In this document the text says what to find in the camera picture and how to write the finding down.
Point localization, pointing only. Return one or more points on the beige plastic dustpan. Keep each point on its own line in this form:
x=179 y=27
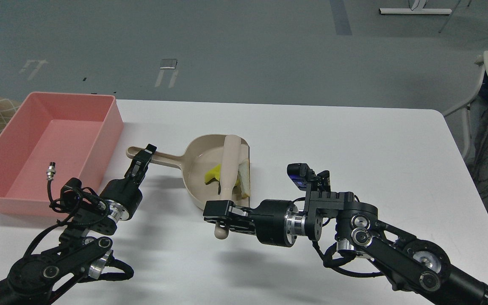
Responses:
x=208 y=159

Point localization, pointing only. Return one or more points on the white table leg base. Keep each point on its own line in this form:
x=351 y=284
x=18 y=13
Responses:
x=418 y=7

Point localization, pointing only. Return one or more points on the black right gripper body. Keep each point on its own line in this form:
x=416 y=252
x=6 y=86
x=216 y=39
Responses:
x=278 y=222

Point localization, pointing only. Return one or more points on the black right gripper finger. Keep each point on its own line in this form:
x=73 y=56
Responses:
x=228 y=217

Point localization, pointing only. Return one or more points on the grey floor plate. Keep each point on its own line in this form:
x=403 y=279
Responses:
x=168 y=63

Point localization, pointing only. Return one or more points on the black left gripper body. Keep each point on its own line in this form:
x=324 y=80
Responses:
x=126 y=192

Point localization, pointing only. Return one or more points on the white bread slice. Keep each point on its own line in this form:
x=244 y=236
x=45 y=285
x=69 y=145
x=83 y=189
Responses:
x=244 y=178

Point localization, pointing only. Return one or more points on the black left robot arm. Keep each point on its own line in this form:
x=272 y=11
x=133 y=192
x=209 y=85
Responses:
x=77 y=249

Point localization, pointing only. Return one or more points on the beige hand brush black bristles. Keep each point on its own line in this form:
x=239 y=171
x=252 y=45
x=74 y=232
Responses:
x=227 y=178

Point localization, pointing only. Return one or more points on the pink plastic bin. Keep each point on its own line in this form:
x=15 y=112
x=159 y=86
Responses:
x=78 y=132

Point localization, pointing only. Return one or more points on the yellow sponge piece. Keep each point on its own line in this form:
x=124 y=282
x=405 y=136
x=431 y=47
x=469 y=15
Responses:
x=213 y=174

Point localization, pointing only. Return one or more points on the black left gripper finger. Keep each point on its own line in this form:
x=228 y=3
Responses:
x=141 y=158

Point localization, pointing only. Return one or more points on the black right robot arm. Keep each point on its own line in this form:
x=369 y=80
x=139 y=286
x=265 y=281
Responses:
x=350 y=239

